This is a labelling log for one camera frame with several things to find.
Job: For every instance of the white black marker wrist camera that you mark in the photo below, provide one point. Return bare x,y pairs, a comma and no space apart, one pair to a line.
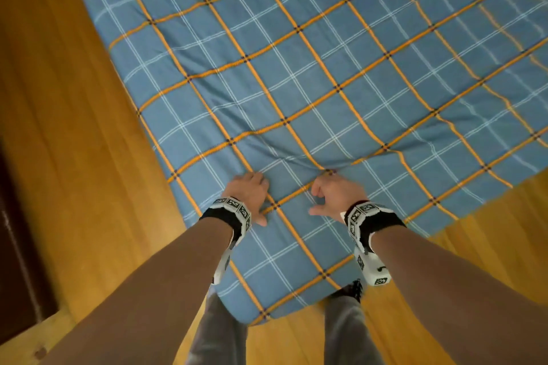
229,213
372,217

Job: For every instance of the person's leg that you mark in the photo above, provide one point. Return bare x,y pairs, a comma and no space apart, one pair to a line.
218,339
349,335

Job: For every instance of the blue plaid bed sheet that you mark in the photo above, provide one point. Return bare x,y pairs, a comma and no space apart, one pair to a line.
321,78

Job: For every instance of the person's left hand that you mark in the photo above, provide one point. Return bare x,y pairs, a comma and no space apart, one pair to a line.
248,191

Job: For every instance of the person's right forearm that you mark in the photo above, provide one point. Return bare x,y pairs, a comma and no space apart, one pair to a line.
462,300

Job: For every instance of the person's right hand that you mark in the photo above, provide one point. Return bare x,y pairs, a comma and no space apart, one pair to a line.
340,195

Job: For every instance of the person's right leg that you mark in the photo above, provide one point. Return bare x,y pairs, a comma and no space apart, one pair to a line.
349,335

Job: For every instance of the person's left leg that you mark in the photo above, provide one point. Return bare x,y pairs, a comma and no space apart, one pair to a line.
218,339

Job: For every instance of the person's left forearm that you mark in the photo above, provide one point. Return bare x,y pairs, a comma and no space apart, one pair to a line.
141,300

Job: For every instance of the person's right shoe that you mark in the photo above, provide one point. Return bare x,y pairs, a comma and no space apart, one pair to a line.
349,290

